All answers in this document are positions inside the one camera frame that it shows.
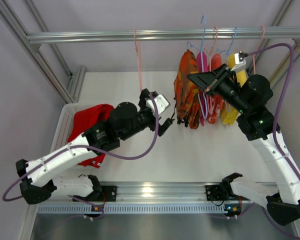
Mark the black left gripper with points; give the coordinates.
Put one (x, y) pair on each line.
(154, 120)

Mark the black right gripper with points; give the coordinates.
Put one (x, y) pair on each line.
(217, 80)

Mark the orange black patterned trousers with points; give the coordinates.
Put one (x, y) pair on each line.
(187, 104)

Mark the blue hanger with patterned trousers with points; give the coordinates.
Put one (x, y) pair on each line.
(201, 48)

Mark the pink hanger with red trousers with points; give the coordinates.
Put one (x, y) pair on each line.
(139, 59)

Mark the red trousers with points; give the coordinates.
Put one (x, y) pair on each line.
(84, 120)

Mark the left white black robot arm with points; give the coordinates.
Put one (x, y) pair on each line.
(40, 179)

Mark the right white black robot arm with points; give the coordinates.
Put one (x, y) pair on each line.
(260, 129)

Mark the magenta trousers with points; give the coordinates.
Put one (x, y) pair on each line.
(201, 61)

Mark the orange white tie-dye trousers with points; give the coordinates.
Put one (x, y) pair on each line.
(216, 102)

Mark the yellow trousers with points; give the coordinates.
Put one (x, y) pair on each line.
(228, 113)

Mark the empty pink hanger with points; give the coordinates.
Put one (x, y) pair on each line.
(258, 48)

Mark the white plastic perforated basket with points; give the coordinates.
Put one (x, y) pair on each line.
(65, 123)

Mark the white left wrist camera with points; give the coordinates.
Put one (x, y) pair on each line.
(161, 103)

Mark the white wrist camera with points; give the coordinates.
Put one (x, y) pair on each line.
(161, 103)
(239, 62)

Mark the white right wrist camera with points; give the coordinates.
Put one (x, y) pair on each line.
(239, 62)

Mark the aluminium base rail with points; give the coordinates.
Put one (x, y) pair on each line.
(160, 191)

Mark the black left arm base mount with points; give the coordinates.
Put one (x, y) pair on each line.
(104, 193)

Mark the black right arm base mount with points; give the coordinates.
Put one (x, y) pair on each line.
(217, 192)

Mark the grey slotted cable duct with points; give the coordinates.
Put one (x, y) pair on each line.
(114, 208)

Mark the aluminium hanging rail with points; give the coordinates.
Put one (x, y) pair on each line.
(270, 32)

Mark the aluminium frame post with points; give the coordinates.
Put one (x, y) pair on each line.
(20, 33)

